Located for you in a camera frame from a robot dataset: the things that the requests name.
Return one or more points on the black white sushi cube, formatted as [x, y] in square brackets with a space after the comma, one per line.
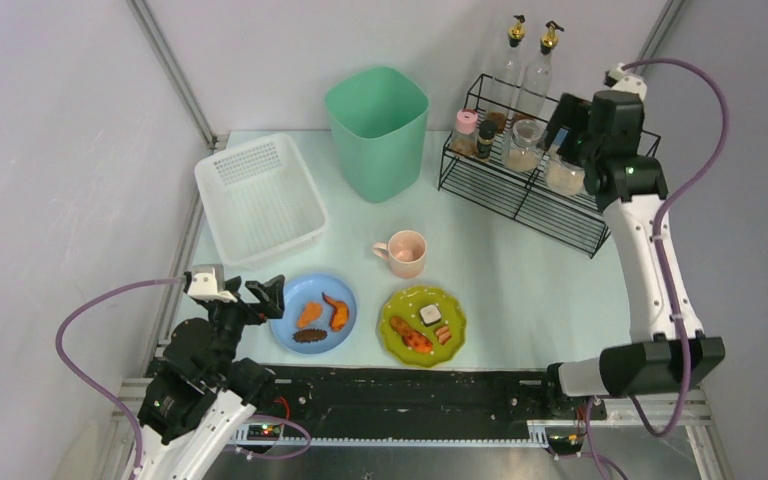
[430, 315]

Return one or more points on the clear bottle blue label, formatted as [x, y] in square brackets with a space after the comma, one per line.
[558, 139]

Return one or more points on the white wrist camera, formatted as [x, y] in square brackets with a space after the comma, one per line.
[620, 79]
[206, 283]

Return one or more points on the pink-lid spice shaker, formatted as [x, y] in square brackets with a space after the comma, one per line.
[463, 137]

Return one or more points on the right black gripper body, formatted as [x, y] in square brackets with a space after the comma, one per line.
[570, 124]

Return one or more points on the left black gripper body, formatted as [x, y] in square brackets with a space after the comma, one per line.
[249, 304]

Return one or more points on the pink ceramic mug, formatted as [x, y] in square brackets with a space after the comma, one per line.
[405, 253]

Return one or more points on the orange chicken wing toy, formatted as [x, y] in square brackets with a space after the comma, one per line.
[340, 313]

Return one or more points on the dark brown sea cucumber toy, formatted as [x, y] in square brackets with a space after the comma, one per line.
[312, 335]

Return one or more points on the left aluminium frame post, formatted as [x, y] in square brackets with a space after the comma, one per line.
[168, 62]

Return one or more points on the glass oil bottle gold spout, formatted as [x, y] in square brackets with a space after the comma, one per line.
[505, 70]

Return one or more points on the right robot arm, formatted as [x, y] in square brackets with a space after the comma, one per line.
[669, 351]

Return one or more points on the white plastic perforated basket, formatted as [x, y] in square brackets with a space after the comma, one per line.
[261, 201]

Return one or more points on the aluminium frame post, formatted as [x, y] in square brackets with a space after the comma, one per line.
[168, 62]
[667, 19]

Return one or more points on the black wire two-tier rack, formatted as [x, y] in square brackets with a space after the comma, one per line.
[525, 198]

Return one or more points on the blue round plate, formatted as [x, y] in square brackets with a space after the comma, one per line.
[310, 287]

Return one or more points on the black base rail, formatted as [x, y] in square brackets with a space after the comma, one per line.
[383, 404]

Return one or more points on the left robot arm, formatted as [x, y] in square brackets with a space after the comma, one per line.
[201, 393]

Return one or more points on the small black-lid spice jar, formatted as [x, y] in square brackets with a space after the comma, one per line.
[487, 131]

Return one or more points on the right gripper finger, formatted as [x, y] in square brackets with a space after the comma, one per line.
[577, 146]
[572, 115]

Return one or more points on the green scalloped plate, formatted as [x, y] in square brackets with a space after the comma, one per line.
[423, 326]

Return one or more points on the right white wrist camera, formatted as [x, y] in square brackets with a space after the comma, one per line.
[620, 79]

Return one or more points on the orange fried food piece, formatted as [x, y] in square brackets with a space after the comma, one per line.
[311, 312]

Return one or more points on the glass jar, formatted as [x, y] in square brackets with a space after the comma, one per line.
[562, 177]
[521, 152]

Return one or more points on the right aluminium frame post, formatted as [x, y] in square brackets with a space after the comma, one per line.
[667, 19]

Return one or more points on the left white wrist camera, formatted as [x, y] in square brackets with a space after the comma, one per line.
[206, 283]

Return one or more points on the orange grilled fish toy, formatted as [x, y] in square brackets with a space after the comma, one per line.
[411, 337]

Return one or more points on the pink bacon strips toy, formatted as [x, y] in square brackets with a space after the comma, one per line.
[443, 335]

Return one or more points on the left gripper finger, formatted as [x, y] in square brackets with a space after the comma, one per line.
[272, 306]
[269, 291]

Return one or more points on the green plastic waste bin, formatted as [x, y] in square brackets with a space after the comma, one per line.
[378, 119]

